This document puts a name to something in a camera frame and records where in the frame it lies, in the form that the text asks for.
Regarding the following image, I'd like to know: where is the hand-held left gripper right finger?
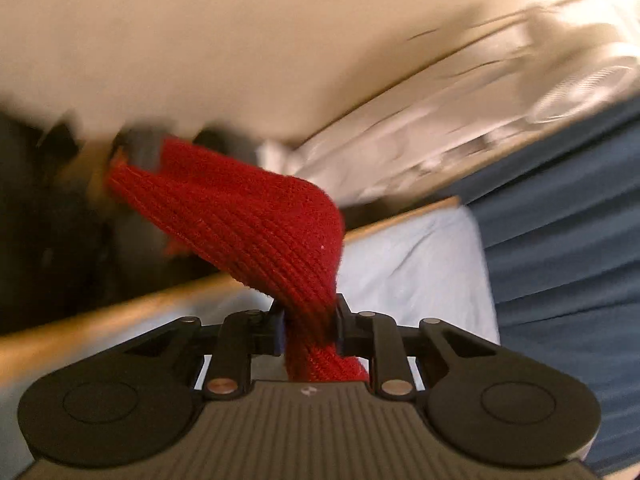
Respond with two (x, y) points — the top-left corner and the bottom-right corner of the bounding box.
(327, 294), (502, 402)

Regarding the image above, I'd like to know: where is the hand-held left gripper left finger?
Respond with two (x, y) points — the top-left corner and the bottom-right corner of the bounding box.
(121, 300), (287, 402)

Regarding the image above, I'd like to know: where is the red knit cloth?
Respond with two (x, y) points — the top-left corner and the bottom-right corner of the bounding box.
(102, 137), (371, 383)

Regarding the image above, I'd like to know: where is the light blue fleece blanket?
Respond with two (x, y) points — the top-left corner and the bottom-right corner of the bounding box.
(0, 205), (502, 480)

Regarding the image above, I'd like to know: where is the white plastic rack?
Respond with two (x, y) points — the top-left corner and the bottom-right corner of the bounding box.
(257, 0), (640, 213)

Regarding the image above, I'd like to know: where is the dark blue cloth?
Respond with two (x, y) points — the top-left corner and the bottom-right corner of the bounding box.
(440, 102), (640, 478)

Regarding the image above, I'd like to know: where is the black bag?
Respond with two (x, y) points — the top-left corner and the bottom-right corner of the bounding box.
(0, 110), (131, 333)

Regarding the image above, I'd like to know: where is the white fan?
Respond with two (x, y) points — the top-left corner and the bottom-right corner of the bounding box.
(525, 7), (640, 127)

